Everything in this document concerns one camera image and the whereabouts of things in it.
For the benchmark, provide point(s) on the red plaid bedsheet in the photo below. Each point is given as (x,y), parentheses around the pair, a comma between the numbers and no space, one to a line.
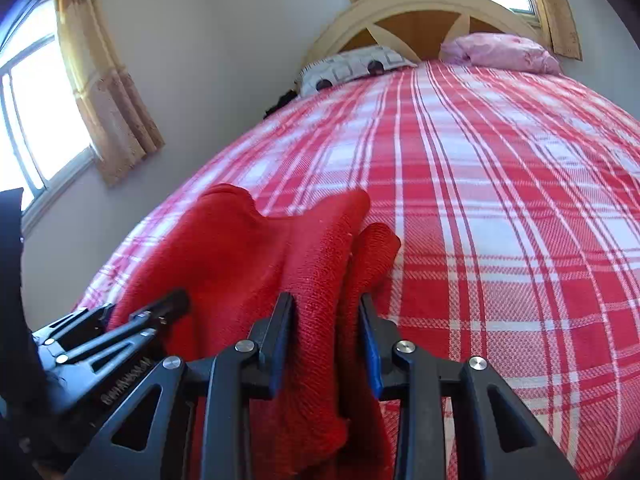
(500,210)

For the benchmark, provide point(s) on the red knit sweater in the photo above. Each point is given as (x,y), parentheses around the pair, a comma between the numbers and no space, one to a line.
(250,260)

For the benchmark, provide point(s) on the cream wooden headboard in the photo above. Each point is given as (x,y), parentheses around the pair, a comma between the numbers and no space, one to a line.
(415,30)

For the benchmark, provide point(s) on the yellow patterned curtain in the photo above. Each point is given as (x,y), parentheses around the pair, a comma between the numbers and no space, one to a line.
(560,10)

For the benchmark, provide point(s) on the grey patterned pillow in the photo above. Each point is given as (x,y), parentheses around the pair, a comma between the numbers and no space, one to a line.
(345,70)

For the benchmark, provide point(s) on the yellow side window curtain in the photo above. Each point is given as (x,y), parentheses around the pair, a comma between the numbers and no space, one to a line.
(110,100)

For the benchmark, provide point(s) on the side window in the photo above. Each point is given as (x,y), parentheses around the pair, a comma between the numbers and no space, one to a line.
(50,110)

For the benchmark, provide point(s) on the pink pillow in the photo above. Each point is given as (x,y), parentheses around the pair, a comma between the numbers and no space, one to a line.
(500,52)

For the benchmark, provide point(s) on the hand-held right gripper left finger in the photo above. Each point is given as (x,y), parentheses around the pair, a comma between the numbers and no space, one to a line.
(275,340)

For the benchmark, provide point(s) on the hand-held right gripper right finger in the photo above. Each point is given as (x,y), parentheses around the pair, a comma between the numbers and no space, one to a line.
(372,355)

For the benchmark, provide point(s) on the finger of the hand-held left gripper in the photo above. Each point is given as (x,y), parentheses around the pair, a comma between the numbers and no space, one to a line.
(170,305)
(75,325)

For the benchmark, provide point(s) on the dark cloth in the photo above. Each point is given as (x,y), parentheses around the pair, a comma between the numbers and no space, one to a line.
(282,102)

